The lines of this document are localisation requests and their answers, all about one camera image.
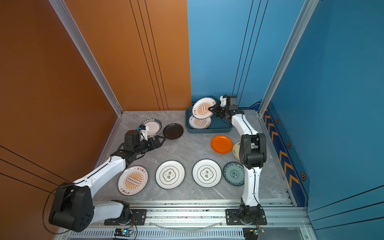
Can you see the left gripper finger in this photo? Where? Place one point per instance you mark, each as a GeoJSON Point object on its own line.
{"type": "Point", "coordinates": [158, 143]}
{"type": "Point", "coordinates": [160, 138]}

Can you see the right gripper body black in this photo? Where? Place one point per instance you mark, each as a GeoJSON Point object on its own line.
{"type": "Point", "coordinates": [223, 111]}

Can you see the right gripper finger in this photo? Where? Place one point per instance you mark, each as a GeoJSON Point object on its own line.
{"type": "Point", "coordinates": [216, 112]}
{"type": "Point", "coordinates": [214, 107]}

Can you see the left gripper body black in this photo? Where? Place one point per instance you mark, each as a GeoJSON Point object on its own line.
{"type": "Point", "coordinates": [143, 148]}

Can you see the small black plate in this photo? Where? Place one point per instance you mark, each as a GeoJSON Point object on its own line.
{"type": "Point", "coordinates": [173, 131]}

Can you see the white plate dark rim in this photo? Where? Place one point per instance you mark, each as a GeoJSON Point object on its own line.
{"type": "Point", "coordinates": [154, 126]}

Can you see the orange sunburst plate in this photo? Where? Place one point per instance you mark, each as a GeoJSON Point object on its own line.
{"type": "Point", "coordinates": [198, 123]}
{"type": "Point", "coordinates": [201, 110]}
{"type": "Point", "coordinates": [133, 181]}

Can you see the orange plastic plate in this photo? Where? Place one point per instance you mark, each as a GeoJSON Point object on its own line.
{"type": "Point", "coordinates": [221, 145]}

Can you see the cream plate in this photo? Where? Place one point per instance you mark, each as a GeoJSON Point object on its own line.
{"type": "Point", "coordinates": [236, 150]}

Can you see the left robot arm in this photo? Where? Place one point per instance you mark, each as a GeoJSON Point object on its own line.
{"type": "Point", "coordinates": [73, 207]}

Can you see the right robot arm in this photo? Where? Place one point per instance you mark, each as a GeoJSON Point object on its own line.
{"type": "Point", "coordinates": [253, 155]}

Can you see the teal plastic bin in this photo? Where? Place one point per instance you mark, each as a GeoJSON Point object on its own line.
{"type": "Point", "coordinates": [217, 125]}

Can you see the white plate black emblem left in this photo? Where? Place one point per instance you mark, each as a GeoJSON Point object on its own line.
{"type": "Point", "coordinates": [170, 175]}

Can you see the white plate black emblem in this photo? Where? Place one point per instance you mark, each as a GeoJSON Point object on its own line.
{"type": "Point", "coordinates": [207, 173]}
{"type": "Point", "coordinates": [170, 175]}

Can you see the orange sunburst plate front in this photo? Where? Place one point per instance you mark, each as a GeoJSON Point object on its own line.
{"type": "Point", "coordinates": [133, 181]}

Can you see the white plate black emblem right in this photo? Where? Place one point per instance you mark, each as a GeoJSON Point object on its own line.
{"type": "Point", "coordinates": [207, 173]}

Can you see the teal patterned plate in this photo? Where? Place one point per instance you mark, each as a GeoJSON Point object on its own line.
{"type": "Point", "coordinates": [234, 174]}

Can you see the left green circuit board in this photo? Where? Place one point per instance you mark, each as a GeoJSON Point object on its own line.
{"type": "Point", "coordinates": [123, 234]}

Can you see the right circuit board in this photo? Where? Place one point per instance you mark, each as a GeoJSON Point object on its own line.
{"type": "Point", "coordinates": [252, 233]}

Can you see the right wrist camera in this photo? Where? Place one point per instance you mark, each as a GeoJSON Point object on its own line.
{"type": "Point", "coordinates": [228, 100]}

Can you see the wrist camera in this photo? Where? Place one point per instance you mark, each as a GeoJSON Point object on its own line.
{"type": "Point", "coordinates": [228, 100]}
{"type": "Point", "coordinates": [143, 132]}

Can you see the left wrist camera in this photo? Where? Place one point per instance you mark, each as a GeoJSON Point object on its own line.
{"type": "Point", "coordinates": [143, 132]}

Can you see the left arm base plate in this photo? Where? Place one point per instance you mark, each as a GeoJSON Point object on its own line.
{"type": "Point", "coordinates": [131, 217]}

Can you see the aluminium rail frame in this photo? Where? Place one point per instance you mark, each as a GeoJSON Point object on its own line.
{"type": "Point", "coordinates": [185, 216]}

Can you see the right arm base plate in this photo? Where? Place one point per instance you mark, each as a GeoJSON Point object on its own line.
{"type": "Point", "coordinates": [235, 217]}

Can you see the right aluminium corner post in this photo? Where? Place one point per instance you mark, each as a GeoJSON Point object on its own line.
{"type": "Point", "coordinates": [301, 23]}

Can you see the aluminium corner post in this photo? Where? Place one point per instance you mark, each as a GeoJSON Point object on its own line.
{"type": "Point", "coordinates": [301, 23]}
{"type": "Point", "coordinates": [77, 37]}

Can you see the left aluminium corner post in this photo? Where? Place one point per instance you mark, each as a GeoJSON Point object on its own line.
{"type": "Point", "coordinates": [77, 37]}

